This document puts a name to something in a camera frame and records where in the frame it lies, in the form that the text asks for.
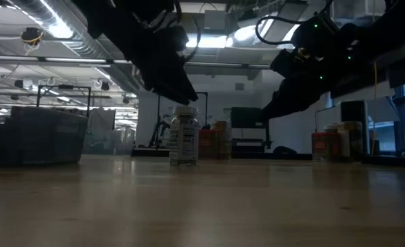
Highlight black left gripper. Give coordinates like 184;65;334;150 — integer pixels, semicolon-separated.
125;24;199;106

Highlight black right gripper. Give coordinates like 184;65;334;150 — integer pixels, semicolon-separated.
262;47;352;119

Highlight white-lid spice jar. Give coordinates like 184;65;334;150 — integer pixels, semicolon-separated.
169;105;200;167
323;123;351;159

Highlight pink blocks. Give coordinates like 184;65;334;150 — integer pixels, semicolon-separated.
197;128;220;160
310;132;342;162

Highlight black monitor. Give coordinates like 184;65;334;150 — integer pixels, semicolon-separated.
230;106;271;130

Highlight black rounded object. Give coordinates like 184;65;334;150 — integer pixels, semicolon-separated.
273;145;298;155

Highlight fluorescent ceiling light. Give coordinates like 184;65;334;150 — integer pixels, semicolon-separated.
185;25;268;49

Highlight tall black box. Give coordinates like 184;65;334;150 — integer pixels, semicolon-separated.
340;99;370;154

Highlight black low cabinet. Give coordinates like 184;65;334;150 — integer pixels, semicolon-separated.
231;137;273;154

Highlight clear plastic bin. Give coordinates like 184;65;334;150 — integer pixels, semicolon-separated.
85;123;136;156

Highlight smoky brown plastic bin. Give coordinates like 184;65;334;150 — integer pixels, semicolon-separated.
0;105;89;166

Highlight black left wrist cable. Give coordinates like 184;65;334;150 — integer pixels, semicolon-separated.
184;15;202;62

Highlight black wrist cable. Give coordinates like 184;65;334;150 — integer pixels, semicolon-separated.
184;15;202;62
254;15;304;46

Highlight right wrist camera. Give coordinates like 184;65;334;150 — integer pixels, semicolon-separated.
290;14;341;52

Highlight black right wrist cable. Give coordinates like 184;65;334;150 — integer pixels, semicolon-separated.
254;15;304;46

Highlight yellow hanging cable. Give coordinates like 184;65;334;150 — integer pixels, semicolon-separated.
371;60;378;155

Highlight silver ventilation duct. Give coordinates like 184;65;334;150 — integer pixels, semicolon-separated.
3;0;145;93

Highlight hanging yellow black cable reel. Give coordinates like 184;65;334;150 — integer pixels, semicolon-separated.
19;26;45;56

